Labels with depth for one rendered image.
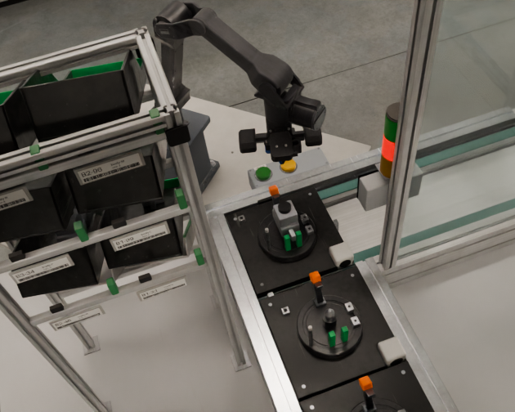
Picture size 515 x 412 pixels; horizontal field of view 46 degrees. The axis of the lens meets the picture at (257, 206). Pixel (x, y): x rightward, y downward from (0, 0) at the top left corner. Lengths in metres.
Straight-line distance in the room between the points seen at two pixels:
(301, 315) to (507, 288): 0.52
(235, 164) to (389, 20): 2.11
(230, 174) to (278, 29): 2.00
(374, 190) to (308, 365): 0.39
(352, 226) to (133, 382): 0.65
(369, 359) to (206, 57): 2.49
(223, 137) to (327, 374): 0.84
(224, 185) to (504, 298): 0.79
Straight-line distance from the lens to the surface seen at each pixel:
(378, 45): 3.50
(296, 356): 1.31
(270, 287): 1.38
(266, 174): 1.57
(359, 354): 1.31
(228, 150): 1.80
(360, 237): 1.52
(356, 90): 3.22
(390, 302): 1.38
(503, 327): 1.51
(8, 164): 0.78
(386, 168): 1.17
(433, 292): 1.52
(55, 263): 0.94
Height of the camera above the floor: 2.17
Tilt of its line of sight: 53 degrees down
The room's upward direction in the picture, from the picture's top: 8 degrees counter-clockwise
